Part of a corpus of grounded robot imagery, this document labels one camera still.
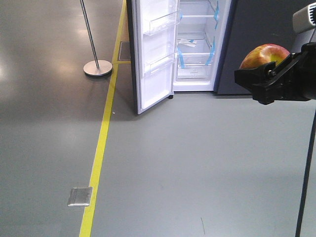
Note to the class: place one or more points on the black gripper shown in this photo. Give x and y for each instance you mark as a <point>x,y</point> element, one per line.
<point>294,79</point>

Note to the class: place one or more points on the red yellow apple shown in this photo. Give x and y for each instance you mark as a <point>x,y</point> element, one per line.
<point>264,54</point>

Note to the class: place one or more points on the white open fridge body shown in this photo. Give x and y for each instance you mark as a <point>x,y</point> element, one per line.
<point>205,21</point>

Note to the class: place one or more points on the fridge door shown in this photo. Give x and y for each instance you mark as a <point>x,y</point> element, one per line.
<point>152,89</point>

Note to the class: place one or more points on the white paper packet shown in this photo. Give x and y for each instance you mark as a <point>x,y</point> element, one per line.
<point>186,42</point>

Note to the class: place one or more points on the clear lower door shelf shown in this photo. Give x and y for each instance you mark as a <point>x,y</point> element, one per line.
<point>159,64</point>

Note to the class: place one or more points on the clear door shelf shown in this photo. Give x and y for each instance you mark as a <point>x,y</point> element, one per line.
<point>158,24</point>
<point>159,64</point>

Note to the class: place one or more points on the clear upper door shelf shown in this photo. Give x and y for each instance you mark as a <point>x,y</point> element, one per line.
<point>158,24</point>

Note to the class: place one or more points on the black vertical pole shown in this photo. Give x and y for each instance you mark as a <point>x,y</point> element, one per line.
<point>306,178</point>

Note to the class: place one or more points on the silver floor plate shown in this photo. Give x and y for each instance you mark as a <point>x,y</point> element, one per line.
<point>80,197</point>

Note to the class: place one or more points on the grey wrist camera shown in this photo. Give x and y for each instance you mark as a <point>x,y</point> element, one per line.
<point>304,19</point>

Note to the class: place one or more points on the metal stanchion post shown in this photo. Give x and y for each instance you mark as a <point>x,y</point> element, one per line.
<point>95,68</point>

